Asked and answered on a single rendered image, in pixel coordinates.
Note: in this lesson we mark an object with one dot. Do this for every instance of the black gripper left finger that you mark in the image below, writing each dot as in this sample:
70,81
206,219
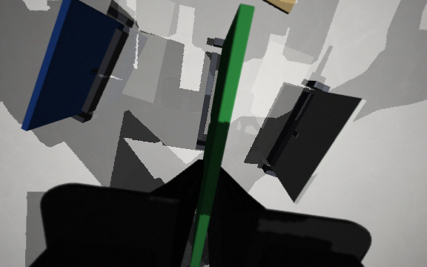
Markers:
160,220

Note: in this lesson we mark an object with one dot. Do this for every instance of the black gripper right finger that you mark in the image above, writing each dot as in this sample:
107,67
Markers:
240,228

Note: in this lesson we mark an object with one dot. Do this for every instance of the green board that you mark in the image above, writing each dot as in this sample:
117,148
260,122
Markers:
230,67

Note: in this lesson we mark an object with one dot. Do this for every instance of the tan slotted board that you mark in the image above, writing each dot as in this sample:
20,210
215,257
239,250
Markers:
283,5

